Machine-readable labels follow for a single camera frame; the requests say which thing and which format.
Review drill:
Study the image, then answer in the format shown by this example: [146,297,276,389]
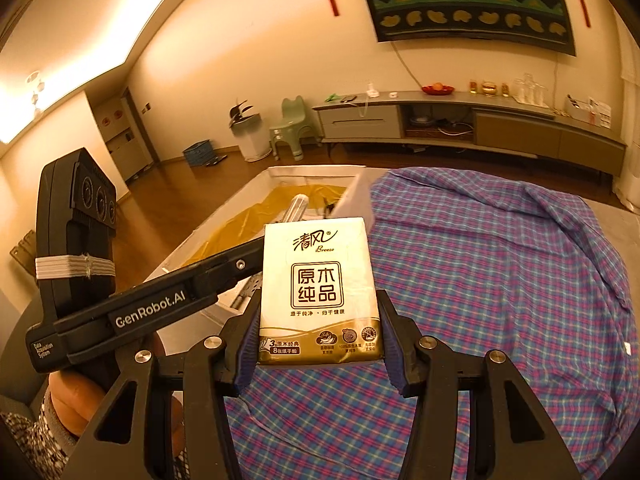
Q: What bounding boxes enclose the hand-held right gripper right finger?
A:
[377,290,596,480]

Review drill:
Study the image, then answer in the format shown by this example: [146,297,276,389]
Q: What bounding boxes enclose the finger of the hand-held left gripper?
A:
[231,274,262,311]
[192,236,267,302]

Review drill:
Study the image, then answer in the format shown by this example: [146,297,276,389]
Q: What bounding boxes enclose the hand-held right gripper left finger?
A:
[62,305,262,480]

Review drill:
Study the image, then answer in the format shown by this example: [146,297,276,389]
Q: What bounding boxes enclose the white cardboard box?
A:
[145,164,376,331]

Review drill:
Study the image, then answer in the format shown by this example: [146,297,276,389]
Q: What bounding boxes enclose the white gold tissue pack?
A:
[257,216,385,366]

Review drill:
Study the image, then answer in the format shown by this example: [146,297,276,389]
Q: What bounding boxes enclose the person's left forearm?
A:
[0,400,77,480]

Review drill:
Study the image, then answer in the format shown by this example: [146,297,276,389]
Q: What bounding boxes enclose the person's left hand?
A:
[49,371,110,427]

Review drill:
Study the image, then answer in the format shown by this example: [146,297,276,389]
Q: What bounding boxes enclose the dining chair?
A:
[10,230,38,268]

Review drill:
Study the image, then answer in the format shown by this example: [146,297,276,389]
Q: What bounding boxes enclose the pale ribbed cylinder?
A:
[282,194,307,223]

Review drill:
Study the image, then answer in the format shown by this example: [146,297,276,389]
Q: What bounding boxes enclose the blue plastic crate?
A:
[182,142,216,166]

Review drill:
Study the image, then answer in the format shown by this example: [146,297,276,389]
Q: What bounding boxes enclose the blue plaid shirt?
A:
[222,167,632,480]

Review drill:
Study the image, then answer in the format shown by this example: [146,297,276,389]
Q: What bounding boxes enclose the white trash bin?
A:
[229,101,273,162]

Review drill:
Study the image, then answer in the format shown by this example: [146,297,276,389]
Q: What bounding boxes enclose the green child chair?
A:
[269,96,321,162]

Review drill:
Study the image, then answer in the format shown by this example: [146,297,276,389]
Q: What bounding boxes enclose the ceiling lamp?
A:
[26,71,46,111]

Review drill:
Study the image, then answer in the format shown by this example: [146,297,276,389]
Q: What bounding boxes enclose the grey tv cabinet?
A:
[312,91,628,177]

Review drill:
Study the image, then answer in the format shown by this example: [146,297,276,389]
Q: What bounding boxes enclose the gold jars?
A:
[469,80,511,97]

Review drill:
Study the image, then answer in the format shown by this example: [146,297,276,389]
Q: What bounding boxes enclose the white floor appliance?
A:
[614,142,640,211]

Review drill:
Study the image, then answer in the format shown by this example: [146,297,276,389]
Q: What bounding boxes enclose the clear glass cups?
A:
[512,74,551,106]

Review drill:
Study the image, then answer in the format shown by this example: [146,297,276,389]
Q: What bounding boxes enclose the white desktop organiser box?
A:
[565,94,613,128]

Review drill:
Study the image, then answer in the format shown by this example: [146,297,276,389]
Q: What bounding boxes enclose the black hanging cable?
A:
[390,40,426,86]

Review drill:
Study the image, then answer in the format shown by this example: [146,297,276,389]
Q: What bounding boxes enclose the dark patterned wall hanging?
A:
[357,0,576,56]

